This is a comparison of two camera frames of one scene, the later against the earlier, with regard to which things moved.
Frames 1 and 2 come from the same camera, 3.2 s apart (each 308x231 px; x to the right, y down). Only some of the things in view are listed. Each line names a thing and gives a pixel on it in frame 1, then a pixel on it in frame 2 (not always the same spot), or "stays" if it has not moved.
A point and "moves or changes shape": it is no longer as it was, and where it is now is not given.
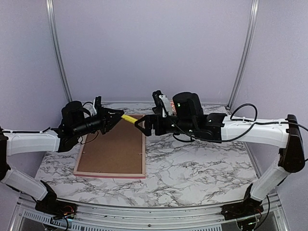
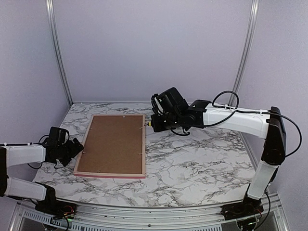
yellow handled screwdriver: (129, 118) moves or changes shape
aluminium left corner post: (50, 9) stays
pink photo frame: (120, 152) stays
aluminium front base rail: (28, 216) stays
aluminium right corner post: (255, 5) stays
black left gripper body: (99, 122) → (65, 154)
